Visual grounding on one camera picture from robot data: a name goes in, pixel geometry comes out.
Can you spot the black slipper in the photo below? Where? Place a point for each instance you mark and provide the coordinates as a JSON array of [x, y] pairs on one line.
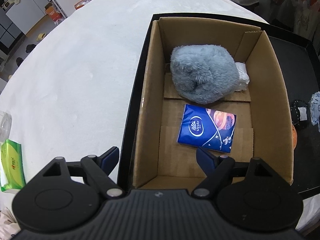
[[19, 61], [30, 48]]

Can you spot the blue pocket tissue pack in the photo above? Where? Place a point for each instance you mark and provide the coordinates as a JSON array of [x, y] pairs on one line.
[[200, 130]]

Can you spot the clear plastic wrapper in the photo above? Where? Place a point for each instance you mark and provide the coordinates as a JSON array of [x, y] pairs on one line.
[[5, 125]]

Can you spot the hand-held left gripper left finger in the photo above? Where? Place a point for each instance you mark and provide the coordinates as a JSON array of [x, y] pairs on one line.
[[111, 156]]

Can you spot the brown cardboard box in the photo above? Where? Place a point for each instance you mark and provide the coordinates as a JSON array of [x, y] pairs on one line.
[[272, 105]]

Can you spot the blue denim fabric patch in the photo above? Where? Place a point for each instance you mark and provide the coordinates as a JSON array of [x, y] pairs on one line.
[[315, 110]]

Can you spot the grey fluffy plush toy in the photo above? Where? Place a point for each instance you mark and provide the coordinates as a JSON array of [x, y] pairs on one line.
[[200, 75]]

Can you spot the black shallow tray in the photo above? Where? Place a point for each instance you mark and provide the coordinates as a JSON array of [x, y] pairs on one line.
[[305, 170]]

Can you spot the orange carton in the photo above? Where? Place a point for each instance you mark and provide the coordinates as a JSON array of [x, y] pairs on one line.
[[52, 13]]

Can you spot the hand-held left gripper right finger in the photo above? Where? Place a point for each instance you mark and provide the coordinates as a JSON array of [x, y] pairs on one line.
[[205, 158]]

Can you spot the burger plush toy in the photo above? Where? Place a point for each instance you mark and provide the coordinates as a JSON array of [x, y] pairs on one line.
[[295, 137]]

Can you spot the green tissue box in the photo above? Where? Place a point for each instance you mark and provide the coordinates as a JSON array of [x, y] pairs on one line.
[[11, 165]]

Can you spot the beige paper bag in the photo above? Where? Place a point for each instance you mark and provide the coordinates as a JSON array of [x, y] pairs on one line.
[[305, 17]]

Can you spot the white cabinet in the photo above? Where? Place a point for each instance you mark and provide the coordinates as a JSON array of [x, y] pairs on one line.
[[30, 5]]

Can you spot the black star plush toy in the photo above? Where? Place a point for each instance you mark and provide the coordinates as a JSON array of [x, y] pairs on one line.
[[297, 120]]

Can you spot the white paper ball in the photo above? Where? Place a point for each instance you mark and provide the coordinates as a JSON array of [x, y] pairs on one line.
[[242, 76]]

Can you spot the pink cloth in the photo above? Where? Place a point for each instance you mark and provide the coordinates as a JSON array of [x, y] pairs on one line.
[[6, 221]]

